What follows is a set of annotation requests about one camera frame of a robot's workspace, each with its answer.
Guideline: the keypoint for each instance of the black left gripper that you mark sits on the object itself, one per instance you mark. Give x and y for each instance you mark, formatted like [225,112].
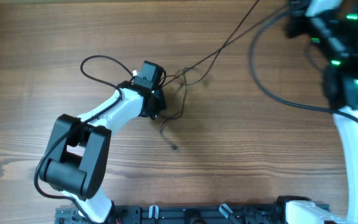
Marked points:
[160,105]

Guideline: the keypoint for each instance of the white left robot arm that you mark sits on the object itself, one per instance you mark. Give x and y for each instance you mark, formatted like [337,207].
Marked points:
[76,156]

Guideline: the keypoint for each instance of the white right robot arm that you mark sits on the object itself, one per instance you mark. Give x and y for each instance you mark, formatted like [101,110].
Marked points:
[333,28]

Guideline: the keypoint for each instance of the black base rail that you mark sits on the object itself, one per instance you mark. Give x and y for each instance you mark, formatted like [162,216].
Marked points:
[253,213]

